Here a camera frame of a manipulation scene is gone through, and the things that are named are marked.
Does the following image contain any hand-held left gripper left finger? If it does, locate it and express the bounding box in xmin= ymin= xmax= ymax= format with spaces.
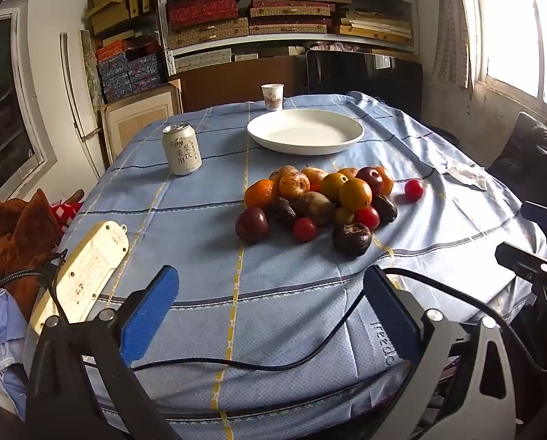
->
xmin=26 ymin=265 xmax=181 ymax=440

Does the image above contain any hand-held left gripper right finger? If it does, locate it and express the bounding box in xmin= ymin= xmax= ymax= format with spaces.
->
xmin=363 ymin=265 xmax=517 ymax=440

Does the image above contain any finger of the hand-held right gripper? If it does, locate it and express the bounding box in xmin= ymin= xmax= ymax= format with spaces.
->
xmin=521 ymin=201 xmax=547 ymax=239
xmin=495 ymin=242 xmax=547 ymax=301

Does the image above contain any yellowish orange tangerine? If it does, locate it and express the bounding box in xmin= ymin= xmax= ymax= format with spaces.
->
xmin=320 ymin=173 xmax=348 ymax=203
xmin=339 ymin=178 xmax=373 ymax=212

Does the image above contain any smooth purple passion fruit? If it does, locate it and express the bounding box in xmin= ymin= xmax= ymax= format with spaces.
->
xmin=235 ymin=207 xmax=270 ymax=244

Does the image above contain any mottled brown orange fruit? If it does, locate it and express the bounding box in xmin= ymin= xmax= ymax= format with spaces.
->
xmin=294 ymin=191 xmax=336 ymax=226

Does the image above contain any white oval plate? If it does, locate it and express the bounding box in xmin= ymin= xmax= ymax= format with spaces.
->
xmin=247 ymin=109 xmax=365 ymax=155

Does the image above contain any black bag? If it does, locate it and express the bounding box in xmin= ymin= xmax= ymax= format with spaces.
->
xmin=489 ymin=111 xmax=547 ymax=193

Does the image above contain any cream power strip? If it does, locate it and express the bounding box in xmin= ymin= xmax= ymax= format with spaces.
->
xmin=28 ymin=220 xmax=130 ymax=344

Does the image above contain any blue checked tablecloth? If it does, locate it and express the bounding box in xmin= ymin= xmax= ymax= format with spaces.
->
xmin=23 ymin=91 xmax=547 ymax=440

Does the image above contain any crumpled white tissue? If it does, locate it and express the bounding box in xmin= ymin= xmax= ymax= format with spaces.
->
xmin=441 ymin=159 xmax=489 ymax=192

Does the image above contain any red white checked cloth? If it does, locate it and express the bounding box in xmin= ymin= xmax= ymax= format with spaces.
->
xmin=49 ymin=202 xmax=84 ymax=225

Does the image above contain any brown plush cloth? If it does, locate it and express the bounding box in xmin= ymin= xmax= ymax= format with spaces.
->
xmin=0 ymin=189 xmax=84 ymax=322

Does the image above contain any light blue cloth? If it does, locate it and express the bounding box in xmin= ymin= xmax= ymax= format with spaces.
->
xmin=0 ymin=284 xmax=40 ymax=422

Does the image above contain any cream beverage can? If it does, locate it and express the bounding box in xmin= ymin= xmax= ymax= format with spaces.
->
xmin=162 ymin=122 xmax=203 ymax=176

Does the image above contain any bright window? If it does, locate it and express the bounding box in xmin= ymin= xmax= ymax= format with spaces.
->
xmin=473 ymin=0 xmax=547 ymax=120

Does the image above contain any light wooden framed panel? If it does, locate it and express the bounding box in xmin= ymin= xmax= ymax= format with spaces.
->
xmin=100 ymin=79 xmax=183 ymax=166

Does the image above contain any beige patterned curtain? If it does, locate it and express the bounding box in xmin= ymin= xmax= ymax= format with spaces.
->
xmin=432 ymin=0 xmax=478 ymax=90

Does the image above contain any white leaning board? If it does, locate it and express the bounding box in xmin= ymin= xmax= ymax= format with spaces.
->
xmin=60 ymin=32 xmax=107 ymax=175

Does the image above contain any pile of blue patterned cartons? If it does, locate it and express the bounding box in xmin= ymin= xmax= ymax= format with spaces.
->
xmin=95 ymin=39 xmax=164 ymax=104

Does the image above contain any brown wooden board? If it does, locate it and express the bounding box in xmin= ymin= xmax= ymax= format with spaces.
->
xmin=168 ymin=56 xmax=308 ymax=113

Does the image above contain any white paper cup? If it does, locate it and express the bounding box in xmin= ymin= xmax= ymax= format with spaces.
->
xmin=261 ymin=83 xmax=285 ymax=111

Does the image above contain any green mottled board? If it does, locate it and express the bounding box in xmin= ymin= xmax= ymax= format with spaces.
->
xmin=81 ymin=30 xmax=104 ymax=106

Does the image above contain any stack of patterned flat boxes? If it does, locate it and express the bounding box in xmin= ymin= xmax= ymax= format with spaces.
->
xmin=164 ymin=0 xmax=414 ymax=72

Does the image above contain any black power strip cable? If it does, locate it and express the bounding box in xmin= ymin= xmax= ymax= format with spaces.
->
xmin=0 ymin=250 xmax=70 ymax=305

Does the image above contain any dark window with white frame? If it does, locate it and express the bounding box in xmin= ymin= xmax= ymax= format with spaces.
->
xmin=0 ymin=0 xmax=59 ymax=207

